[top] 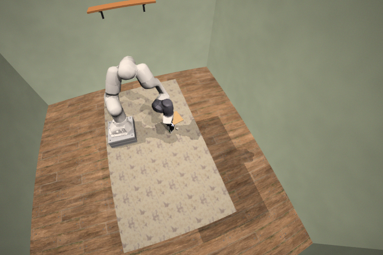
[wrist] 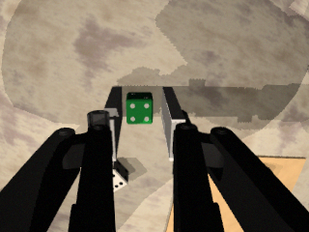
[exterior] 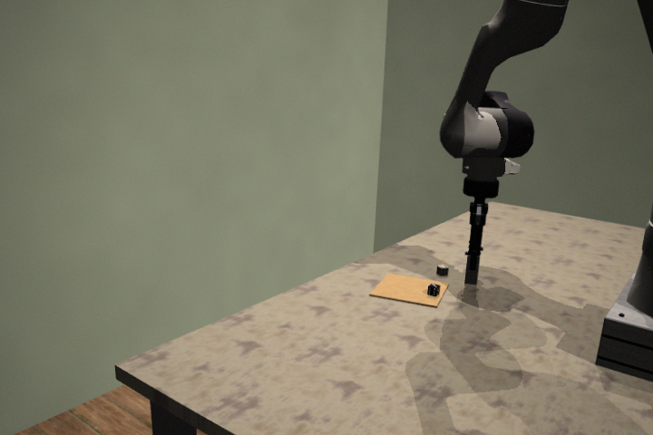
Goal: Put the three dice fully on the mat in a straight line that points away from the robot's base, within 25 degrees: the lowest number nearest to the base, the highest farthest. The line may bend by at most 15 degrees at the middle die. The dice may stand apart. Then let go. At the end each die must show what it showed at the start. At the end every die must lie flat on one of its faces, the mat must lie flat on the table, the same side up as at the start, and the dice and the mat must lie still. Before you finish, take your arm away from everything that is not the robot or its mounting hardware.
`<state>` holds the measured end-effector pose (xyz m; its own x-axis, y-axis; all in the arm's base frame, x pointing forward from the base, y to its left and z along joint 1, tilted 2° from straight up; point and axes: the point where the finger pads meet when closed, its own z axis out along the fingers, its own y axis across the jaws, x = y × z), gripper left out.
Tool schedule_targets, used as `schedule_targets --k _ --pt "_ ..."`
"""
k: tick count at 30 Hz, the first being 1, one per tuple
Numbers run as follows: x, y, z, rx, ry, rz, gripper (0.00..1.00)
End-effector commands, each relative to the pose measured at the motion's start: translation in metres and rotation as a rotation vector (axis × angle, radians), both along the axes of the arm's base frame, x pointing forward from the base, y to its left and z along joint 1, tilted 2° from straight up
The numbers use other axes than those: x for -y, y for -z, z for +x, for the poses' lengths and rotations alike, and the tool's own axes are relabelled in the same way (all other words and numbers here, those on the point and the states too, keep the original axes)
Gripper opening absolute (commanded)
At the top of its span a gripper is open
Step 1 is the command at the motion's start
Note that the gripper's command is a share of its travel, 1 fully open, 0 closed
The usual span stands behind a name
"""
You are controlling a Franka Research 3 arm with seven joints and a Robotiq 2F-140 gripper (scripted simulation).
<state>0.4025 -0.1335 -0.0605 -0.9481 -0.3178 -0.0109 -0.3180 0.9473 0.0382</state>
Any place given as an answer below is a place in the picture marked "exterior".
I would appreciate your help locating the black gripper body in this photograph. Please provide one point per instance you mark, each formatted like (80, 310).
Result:
(480, 190)

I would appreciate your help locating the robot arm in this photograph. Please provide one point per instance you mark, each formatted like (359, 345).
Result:
(484, 137)

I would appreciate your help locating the tan mat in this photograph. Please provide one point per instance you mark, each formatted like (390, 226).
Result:
(409, 290)

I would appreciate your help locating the black die with white pips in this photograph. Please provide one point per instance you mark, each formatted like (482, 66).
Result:
(433, 290)

